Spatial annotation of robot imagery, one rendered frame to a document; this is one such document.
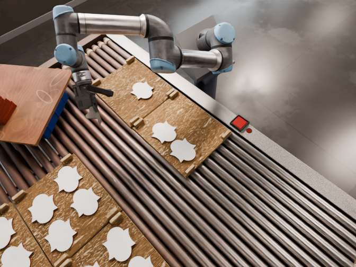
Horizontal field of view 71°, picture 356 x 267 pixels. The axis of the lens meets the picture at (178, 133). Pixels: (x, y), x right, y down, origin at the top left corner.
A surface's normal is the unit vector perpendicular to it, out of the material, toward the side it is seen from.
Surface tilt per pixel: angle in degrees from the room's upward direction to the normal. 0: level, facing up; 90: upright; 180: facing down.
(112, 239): 0
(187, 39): 44
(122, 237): 0
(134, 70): 0
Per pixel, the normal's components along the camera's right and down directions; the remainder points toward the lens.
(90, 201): -0.07, -0.51
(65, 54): 0.07, 0.14
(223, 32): 0.35, -0.02
